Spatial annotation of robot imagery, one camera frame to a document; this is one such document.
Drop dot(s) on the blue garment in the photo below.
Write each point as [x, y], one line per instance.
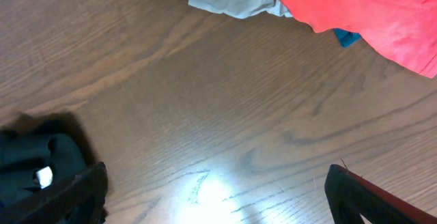
[346, 38]

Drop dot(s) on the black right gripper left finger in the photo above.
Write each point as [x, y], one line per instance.
[77, 199]

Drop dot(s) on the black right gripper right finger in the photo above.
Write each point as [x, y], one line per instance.
[352, 199]

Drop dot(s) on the black t-shirt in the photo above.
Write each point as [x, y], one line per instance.
[23, 156]

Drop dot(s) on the red printed t-shirt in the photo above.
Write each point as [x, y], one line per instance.
[403, 31]

